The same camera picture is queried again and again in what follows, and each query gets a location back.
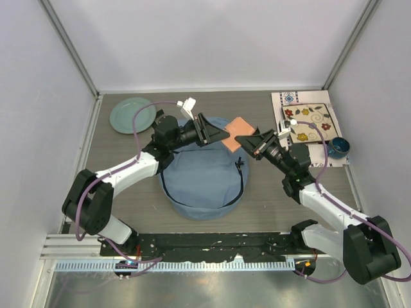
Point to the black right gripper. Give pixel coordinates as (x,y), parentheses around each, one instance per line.
(256,144)

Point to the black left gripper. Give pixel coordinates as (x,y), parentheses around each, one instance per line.
(206,133)

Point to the light blue student backpack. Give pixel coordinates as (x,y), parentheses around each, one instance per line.
(205,183)

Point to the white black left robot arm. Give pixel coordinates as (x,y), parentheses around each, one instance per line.
(90,198)

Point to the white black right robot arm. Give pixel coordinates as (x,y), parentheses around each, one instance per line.
(364,245)

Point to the patterned white placemat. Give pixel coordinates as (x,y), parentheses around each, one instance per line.
(316,150)

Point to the floral square ceramic plate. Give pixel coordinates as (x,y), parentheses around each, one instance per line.
(308,116)

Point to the dark blue ceramic mug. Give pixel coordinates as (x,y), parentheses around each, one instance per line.
(337,148)

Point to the pale green round plate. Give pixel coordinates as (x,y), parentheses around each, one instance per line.
(123,113)

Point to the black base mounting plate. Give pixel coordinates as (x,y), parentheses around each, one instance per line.
(216,247)

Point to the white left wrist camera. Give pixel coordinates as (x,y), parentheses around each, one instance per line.
(186,108)

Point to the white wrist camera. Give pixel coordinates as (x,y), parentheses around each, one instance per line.
(186,108)
(285,128)

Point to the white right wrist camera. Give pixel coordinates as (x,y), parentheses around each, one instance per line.
(285,128)

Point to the slotted white cable duct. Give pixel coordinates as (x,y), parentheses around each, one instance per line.
(106,265)

